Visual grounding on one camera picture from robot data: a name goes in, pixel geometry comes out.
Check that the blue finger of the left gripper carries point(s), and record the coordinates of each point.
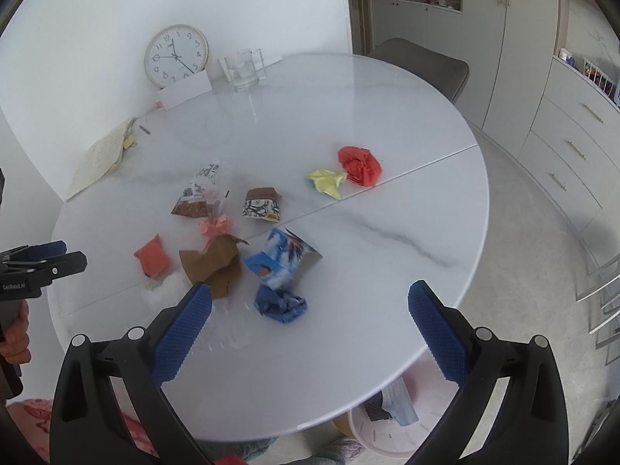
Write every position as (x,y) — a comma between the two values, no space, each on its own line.
(35,253)
(26,280)

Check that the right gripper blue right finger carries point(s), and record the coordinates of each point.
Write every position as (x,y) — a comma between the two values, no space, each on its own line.
(531,423)

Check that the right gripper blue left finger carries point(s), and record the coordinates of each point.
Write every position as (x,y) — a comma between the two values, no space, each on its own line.
(87,423)

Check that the white tissue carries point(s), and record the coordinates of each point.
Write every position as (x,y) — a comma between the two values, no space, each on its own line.
(167,293)

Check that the clear snack bag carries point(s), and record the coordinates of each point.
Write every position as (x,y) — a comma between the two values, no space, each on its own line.
(205,195)

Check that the red paper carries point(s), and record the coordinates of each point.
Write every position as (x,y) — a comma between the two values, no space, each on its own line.
(363,169)

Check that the white slotted trash bin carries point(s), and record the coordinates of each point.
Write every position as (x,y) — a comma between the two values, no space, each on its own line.
(409,410)

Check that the person's left hand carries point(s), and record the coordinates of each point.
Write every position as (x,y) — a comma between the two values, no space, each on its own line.
(14,348)

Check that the red floral jacket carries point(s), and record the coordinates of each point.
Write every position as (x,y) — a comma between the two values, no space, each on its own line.
(33,418)

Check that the orange red packet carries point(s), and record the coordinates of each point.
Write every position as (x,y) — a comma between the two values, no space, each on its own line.
(152,257)

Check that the beige paper notebook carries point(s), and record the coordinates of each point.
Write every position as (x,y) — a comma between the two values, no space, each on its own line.
(101,158)

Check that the grey step stool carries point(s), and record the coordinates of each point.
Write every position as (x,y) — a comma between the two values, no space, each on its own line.
(606,334)

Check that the yellow sticky notes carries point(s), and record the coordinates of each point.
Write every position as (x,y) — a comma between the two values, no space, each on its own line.
(129,142)

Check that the white step stool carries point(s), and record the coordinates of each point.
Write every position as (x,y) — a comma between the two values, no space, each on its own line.
(603,294)

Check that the brown torn paper bag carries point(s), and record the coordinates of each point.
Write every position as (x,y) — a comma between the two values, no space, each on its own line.
(219,266)

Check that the clear plastic bag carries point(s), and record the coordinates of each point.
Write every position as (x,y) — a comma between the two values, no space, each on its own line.
(230,326)

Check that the pink crumpled paper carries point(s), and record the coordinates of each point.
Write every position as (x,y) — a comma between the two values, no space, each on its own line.
(213,227)

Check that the blue crumpled paper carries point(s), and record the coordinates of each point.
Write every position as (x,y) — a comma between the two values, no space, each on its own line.
(279,305)

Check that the brown white snack wrapper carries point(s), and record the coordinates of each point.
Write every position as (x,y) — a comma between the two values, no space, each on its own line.
(262,203)

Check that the blue white printed carton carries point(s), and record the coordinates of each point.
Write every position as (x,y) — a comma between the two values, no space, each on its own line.
(281,257)

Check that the clear glass cup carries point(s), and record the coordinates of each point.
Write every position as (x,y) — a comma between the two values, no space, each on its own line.
(246,68)

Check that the white drawer cabinet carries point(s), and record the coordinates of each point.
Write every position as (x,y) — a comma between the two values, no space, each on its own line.
(572,149)

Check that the yellow crumpled paper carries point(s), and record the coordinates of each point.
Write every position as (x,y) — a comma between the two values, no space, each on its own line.
(327,182)

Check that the grey upholstered chair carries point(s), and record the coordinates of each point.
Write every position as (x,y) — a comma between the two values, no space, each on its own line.
(448,75)

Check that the tall white wardrobe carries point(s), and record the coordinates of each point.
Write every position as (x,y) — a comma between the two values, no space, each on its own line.
(507,44)

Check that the round white wall clock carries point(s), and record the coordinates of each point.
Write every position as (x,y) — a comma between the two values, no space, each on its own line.
(177,53)

